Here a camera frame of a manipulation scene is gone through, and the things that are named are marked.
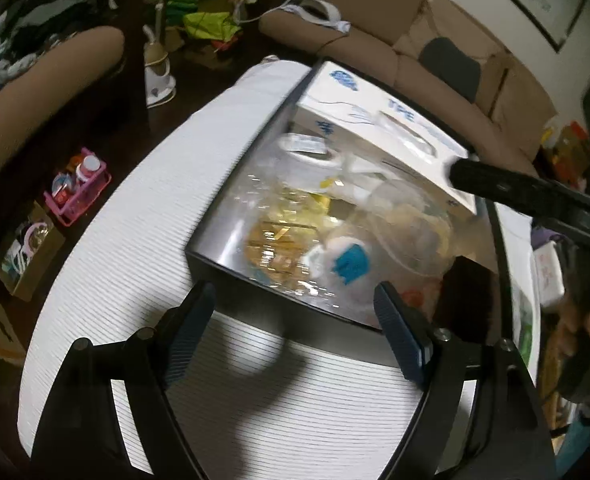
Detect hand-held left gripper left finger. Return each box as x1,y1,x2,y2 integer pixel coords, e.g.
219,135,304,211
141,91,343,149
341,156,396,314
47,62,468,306
34,281,218,480

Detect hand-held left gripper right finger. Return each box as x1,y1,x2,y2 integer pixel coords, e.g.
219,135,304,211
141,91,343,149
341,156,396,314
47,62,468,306
373,281,558,480

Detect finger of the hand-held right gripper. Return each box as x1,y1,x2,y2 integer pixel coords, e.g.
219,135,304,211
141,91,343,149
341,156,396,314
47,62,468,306
448,157,590,248

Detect black storage box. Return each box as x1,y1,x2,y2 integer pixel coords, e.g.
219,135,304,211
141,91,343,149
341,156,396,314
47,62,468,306
184,56,516,381

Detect white tissue container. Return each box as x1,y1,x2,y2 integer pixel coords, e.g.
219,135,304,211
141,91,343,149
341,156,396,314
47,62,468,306
530,240,566,311

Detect red and yellow packet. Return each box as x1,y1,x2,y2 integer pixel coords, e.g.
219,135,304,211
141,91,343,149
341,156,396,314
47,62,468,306
400,287,441,317

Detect orange cardboard box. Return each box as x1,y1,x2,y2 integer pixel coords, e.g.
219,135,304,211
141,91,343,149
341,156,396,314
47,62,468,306
552,120,590,176

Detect green and white packet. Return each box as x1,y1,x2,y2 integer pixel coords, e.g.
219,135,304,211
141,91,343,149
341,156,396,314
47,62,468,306
512,285,541,376

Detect white packet blue print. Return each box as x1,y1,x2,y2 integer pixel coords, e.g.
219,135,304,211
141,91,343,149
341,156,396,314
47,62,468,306
302,232,376,306

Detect large clear plastic bag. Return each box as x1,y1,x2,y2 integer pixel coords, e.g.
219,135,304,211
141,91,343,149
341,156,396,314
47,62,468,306
245,160,458,311

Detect golden snack packet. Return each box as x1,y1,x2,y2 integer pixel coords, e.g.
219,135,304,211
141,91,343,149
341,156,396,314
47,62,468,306
245,195,336,286

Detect black cushion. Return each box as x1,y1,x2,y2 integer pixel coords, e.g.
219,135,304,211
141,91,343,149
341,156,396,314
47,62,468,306
420,37,481,103

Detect open cardboard box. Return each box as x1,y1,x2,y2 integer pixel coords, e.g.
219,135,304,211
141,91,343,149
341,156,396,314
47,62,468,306
0,202,66,302

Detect pink plastic basket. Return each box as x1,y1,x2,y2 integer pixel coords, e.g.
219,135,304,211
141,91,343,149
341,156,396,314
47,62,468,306
43,147,112,226

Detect brown cushion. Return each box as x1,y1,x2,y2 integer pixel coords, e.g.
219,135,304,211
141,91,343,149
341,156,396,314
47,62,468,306
395,0,506,116

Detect brown sofa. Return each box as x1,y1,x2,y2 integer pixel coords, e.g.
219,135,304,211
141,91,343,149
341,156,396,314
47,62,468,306
259,0,558,171

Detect white garment steamer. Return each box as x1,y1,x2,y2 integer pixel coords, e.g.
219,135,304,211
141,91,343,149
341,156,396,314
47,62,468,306
142,25,177,108

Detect white cloth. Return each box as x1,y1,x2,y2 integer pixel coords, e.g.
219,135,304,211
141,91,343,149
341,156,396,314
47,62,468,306
282,0,351,33

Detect brown armchair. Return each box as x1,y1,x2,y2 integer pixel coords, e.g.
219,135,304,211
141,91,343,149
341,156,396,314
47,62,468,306
0,25,126,196

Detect green cloth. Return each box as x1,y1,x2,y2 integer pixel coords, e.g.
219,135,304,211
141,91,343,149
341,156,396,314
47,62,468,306
182,10,241,43

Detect patterned cloth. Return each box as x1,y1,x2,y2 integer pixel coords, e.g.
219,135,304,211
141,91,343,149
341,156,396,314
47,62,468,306
0,0,116,106

